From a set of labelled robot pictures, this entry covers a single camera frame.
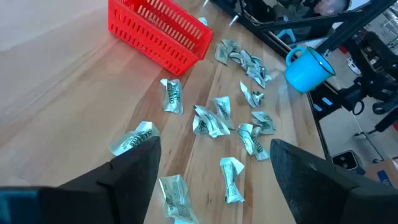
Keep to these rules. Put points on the red slotted plastic basket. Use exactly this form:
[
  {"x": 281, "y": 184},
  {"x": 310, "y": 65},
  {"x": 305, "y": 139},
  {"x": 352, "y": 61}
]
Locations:
[{"x": 149, "y": 37}]

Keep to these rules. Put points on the brown cardboard box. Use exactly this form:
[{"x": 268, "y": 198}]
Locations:
[{"x": 382, "y": 174}]

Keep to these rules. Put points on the blue enamel mug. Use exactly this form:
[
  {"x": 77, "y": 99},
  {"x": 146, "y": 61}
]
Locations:
[{"x": 304, "y": 74}]

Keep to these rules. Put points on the black aluminium table frame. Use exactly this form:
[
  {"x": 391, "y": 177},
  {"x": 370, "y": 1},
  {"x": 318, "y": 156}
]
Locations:
[{"x": 280, "y": 25}]

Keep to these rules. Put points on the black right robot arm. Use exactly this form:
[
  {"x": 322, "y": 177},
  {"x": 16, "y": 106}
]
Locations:
[{"x": 373, "y": 84}]

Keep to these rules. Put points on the black box device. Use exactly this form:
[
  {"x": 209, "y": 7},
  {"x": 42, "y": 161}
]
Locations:
[{"x": 345, "y": 160}]

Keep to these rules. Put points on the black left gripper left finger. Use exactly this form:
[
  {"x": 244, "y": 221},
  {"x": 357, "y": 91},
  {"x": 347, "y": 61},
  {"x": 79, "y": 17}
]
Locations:
[{"x": 130, "y": 180}]

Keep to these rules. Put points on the blue plastic chair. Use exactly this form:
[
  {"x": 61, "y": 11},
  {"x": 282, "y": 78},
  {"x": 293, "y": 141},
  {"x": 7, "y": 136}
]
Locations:
[{"x": 286, "y": 34}]

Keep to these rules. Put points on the person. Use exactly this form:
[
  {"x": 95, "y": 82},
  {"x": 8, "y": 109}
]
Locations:
[{"x": 329, "y": 7}]

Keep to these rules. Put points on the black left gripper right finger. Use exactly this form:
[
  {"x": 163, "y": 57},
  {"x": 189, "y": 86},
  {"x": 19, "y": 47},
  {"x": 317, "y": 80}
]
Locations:
[{"x": 311, "y": 193}]

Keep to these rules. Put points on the white green snack packet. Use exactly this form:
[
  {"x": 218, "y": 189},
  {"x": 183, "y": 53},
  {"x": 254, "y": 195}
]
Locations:
[
  {"x": 245, "y": 138},
  {"x": 202, "y": 21},
  {"x": 208, "y": 124},
  {"x": 244, "y": 59},
  {"x": 172, "y": 96},
  {"x": 231, "y": 45},
  {"x": 177, "y": 199},
  {"x": 258, "y": 73},
  {"x": 134, "y": 138},
  {"x": 264, "y": 122},
  {"x": 224, "y": 110},
  {"x": 250, "y": 96},
  {"x": 221, "y": 53},
  {"x": 231, "y": 179},
  {"x": 260, "y": 147}
]

